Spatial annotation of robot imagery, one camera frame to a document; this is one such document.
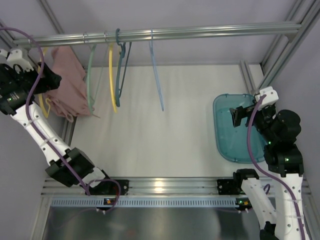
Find purple cable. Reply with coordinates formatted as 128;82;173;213
246;93;307;240
0;26;122;212

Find teal transparent plastic bin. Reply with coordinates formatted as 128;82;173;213
212;93;254;164

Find yellow hanger with trousers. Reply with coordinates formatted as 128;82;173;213
37;47;51;119

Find aluminium frame post right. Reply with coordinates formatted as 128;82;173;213
246;0;320;94

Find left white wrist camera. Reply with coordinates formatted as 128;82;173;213
0;48;34;72

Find aluminium frame post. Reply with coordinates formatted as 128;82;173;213
0;0;76;146
246;0;320;94

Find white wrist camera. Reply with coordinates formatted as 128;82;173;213
0;48;34;72
254;86;279;110

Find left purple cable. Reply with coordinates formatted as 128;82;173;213
0;26;122;212

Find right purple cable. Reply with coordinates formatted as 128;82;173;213
246;93;307;240

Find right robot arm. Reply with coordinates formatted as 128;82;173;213
230;100;310;240

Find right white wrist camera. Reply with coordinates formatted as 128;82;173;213
254;86;279;110

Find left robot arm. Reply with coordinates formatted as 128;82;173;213
0;63;108;188

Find pink trousers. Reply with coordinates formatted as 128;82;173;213
44;46;92;123

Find light blue hanger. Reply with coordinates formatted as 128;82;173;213
148;29;165;112

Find green hanger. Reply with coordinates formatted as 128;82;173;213
85;43;97;115

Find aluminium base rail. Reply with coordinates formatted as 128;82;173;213
40;176;312;197

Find aluminium hanging rail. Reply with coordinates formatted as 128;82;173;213
12;22;302;47

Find slotted grey cable duct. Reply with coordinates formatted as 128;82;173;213
51;197;239;208

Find aluminium frame post left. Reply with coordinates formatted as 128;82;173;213
0;0;76;146

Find dark teal hanger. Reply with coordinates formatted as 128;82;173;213
115;28;132;108

